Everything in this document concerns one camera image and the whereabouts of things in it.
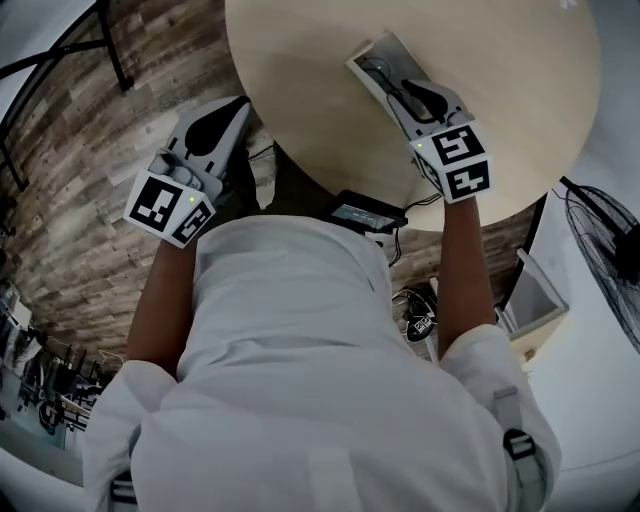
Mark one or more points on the white open box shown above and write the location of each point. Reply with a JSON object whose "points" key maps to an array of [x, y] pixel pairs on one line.
{"points": [[537, 295]]}

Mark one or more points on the cluttered equipment rack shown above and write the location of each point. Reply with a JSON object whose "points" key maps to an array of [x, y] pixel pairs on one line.
{"points": [[50, 380]]}

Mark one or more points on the white box with glasses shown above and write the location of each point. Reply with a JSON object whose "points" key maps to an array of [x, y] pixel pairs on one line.
{"points": [[400, 55]]}

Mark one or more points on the black standing fan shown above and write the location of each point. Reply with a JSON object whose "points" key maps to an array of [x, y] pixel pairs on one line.
{"points": [[600, 225]]}

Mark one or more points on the black box with display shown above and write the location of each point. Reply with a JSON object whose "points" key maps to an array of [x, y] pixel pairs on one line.
{"points": [[365, 212]]}

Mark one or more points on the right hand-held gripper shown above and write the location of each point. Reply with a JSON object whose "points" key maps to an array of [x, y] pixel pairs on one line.
{"points": [[460, 150]]}

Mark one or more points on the black round table base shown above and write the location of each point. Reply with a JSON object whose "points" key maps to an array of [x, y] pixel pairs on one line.
{"points": [[290, 190]]}

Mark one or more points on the black metal stand frame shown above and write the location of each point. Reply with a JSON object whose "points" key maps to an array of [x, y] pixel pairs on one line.
{"points": [[116, 55]]}

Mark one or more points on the person's left forearm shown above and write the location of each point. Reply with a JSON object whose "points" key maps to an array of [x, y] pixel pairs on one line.
{"points": [[160, 310]]}

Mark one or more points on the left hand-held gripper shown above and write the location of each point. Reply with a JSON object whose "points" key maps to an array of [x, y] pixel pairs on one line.
{"points": [[155, 205]]}

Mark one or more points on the person's white shirt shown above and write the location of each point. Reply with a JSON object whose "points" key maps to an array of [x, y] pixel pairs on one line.
{"points": [[310, 375]]}

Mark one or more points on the person's right forearm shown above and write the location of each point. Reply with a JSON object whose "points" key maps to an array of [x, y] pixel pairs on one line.
{"points": [[462, 275]]}

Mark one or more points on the black dome-shaped device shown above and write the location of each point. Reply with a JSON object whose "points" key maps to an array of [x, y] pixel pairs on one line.
{"points": [[417, 312]]}

